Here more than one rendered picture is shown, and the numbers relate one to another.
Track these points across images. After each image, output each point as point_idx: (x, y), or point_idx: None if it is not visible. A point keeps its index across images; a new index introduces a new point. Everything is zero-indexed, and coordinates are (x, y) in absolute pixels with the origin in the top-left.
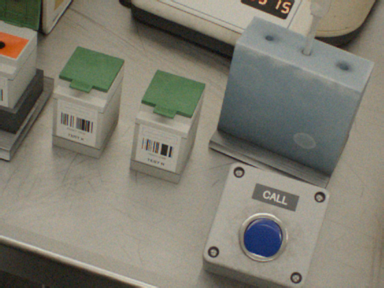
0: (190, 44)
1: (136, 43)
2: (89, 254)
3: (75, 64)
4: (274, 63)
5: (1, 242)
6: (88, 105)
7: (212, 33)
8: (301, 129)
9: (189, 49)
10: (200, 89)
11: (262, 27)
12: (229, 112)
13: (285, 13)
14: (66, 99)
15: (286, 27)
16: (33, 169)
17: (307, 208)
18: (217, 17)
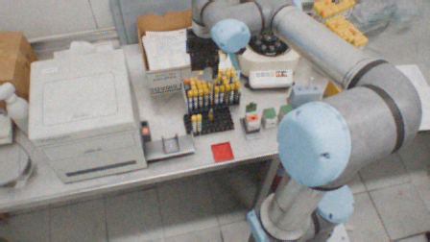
0: (267, 89)
1: (257, 96)
2: None
3: (267, 113)
4: (303, 94)
5: (274, 154)
6: (274, 120)
7: (273, 86)
8: (309, 102)
9: (268, 91)
10: (291, 106)
11: (296, 87)
12: (293, 105)
13: (286, 75)
14: (269, 121)
15: (288, 78)
16: (266, 136)
17: None
18: (273, 83)
